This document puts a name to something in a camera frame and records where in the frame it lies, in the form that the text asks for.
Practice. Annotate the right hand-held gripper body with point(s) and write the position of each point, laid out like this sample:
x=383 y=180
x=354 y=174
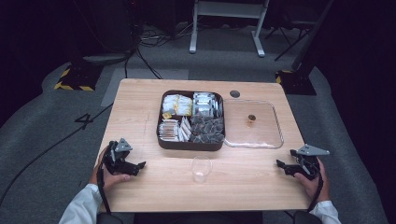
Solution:
x=309 y=165

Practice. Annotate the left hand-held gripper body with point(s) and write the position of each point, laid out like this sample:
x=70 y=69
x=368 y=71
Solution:
x=115 y=157

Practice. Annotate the person's left hand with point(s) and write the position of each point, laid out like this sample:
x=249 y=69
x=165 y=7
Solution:
x=112 y=179

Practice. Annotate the person's right hand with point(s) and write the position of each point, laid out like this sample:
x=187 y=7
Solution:
x=313 y=186

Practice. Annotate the clear plastic box lid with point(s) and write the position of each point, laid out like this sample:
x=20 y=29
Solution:
x=264 y=130

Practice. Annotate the row of white stick packets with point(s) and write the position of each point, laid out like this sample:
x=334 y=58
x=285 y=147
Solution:
x=168 y=130

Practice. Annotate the dark brown compartment box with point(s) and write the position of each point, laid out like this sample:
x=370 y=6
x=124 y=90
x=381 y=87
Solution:
x=188 y=146

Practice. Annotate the brown lid knob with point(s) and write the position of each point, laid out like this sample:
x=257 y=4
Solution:
x=251 y=119

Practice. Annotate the small yellow tag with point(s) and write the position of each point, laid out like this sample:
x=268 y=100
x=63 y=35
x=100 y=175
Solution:
x=166 y=115

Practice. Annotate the row of slanted white sachets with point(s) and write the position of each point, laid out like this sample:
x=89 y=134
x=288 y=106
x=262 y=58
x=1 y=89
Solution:
x=186 y=128

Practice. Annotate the clear plastic cup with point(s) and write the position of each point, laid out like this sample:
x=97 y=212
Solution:
x=201 y=169

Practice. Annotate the black yellow striped stand base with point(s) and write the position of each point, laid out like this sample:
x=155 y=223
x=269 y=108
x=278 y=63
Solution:
x=79 y=77
x=295 y=82

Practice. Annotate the pile of yellow white packets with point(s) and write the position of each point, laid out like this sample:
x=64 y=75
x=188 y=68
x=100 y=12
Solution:
x=179 y=105

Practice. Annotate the pile of grey pyramid teabags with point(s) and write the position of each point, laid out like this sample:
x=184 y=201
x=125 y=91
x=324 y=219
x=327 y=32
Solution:
x=208 y=130

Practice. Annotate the person's dark lap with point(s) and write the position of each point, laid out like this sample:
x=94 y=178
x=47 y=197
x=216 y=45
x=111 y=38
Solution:
x=199 y=218

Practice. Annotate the round grey table grommet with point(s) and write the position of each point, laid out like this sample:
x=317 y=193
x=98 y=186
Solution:
x=234 y=93

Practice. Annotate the pile of silver packets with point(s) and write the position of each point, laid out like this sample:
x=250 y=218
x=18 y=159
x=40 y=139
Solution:
x=204 y=104

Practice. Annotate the grey flat stand foot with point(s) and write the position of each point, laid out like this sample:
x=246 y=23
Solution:
x=107 y=58

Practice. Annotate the black tripod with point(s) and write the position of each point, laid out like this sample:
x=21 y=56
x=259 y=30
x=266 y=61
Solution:
x=289 y=39

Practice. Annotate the black slanted stand pole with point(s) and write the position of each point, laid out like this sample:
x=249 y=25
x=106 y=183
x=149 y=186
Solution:
x=311 y=37

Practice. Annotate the white metal table frame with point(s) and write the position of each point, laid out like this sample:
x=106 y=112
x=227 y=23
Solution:
x=229 y=9

